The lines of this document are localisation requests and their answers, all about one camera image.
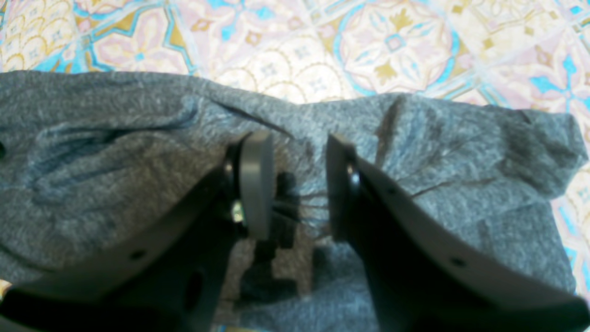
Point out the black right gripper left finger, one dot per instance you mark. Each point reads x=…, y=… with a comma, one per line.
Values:
x=167, y=278

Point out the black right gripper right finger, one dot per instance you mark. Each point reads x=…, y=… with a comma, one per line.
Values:
x=421, y=277

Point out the grey t-shirt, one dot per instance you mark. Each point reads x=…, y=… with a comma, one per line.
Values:
x=90, y=159

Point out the patterned colourful tablecloth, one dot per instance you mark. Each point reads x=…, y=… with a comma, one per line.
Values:
x=515, y=54

